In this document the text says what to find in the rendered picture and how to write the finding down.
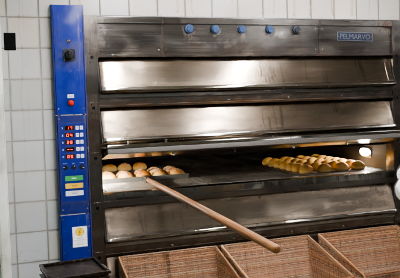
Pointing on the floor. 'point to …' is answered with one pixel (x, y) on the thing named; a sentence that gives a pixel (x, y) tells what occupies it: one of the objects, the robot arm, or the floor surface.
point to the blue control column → (66, 79)
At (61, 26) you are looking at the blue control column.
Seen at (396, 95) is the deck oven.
